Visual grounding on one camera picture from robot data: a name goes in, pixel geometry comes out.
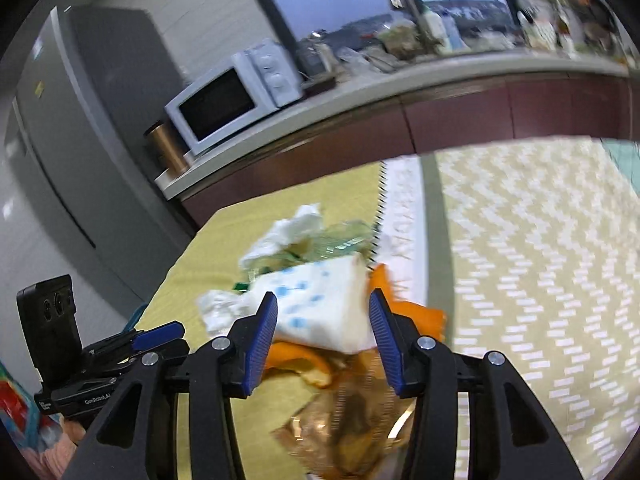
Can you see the glass kettle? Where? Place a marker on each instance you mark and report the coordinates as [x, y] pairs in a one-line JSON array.
[[316, 57]]

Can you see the orange peel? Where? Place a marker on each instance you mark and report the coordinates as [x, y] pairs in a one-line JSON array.
[[292, 357], [422, 317]]

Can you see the grey refrigerator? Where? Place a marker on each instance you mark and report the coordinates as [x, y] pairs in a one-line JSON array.
[[75, 110]]

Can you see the kitchen counter cabinet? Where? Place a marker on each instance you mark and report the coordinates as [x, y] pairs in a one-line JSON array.
[[450, 110]]

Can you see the red plastic bag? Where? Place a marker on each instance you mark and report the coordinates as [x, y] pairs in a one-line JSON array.
[[12, 405]]

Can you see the blue dotted white tissue pack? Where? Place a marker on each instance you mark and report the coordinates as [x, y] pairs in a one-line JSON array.
[[325, 302]]

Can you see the white microwave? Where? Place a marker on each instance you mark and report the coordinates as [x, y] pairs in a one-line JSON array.
[[215, 105]]

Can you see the teal cloth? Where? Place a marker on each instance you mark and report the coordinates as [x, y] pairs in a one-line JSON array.
[[625, 157]]

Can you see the brown transparent wrapper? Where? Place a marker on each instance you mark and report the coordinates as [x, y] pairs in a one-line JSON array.
[[350, 420]]

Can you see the yellow quilted tablecloth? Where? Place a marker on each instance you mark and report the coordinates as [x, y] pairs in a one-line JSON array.
[[225, 232]]

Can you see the dark kettle tray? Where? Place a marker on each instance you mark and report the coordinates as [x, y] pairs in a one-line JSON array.
[[320, 86]]

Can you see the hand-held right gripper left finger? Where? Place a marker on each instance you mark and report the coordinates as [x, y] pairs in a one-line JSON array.
[[260, 347]]

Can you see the green clear plastic wrapper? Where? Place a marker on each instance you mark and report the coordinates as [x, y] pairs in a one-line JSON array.
[[342, 242]]

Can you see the white tissue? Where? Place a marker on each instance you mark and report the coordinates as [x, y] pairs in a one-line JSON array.
[[220, 310], [280, 240]]

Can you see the copper travel tumbler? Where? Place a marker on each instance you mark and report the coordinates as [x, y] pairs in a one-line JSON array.
[[170, 149]]

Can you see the row of countertop kitchen items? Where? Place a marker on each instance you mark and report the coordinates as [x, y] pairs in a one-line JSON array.
[[450, 35]]

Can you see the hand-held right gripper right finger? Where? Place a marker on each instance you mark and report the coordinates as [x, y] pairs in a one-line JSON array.
[[385, 347]]

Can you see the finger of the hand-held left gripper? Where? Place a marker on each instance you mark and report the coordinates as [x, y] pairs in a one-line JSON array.
[[157, 334], [172, 349]]

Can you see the chevron patterned table mat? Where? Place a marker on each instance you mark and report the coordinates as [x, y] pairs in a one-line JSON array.
[[525, 260]]

